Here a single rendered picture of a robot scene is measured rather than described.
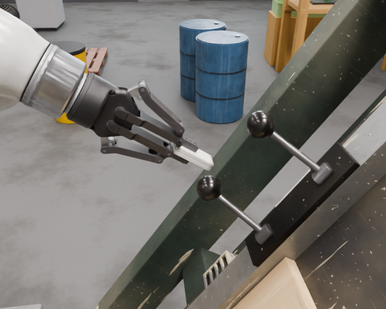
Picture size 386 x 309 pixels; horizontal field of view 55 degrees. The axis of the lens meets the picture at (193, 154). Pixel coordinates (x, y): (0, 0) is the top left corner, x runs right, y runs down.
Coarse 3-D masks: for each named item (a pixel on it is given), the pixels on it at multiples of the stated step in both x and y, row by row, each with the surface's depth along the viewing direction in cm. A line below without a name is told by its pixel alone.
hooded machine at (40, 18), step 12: (24, 0) 669; (36, 0) 671; (48, 0) 672; (60, 0) 724; (24, 12) 680; (36, 12) 682; (48, 12) 683; (60, 12) 721; (36, 24) 692; (48, 24) 694; (60, 24) 718
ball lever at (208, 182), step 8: (208, 176) 53; (200, 184) 52; (208, 184) 52; (216, 184) 52; (200, 192) 52; (208, 192) 52; (216, 192) 52; (208, 200) 53; (224, 200) 53; (232, 208) 53; (240, 216) 53; (248, 216) 53; (248, 224) 53; (256, 224) 52; (264, 224) 52; (256, 232) 53; (264, 232) 52; (272, 232) 51; (264, 240) 52
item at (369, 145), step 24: (384, 120) 45; (360, 144) 46; (384, 144) 44; (360, 168) 45; (384, 168) 46; (336, 192) 47; (360, 192) 47; (312, 216) 48; (336, 216) 49; (288, 240) 50; (312, 240) 51; (240, 264) 56; (264, 264) 52; (216, 288) 58; (240, 288) 54
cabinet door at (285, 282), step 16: (272, 272) 53; (288, 272) 50; (256, 288) 54; (272, 288) 51; (288, 288) 49; (304, 288) 48; (240, 304) 55; (256, 304) 53; (272, 304) 50; (288, 304) 48; (304, 304) 46
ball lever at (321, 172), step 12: (252, 120) 47; (264, 120) 47; (252, 132) 48; (264, 132) 47; (276, 132) 48; (288, 144) 48; (300, 156) 48; (312, 168) 48; (324, 168) 47; (324, 180) 47
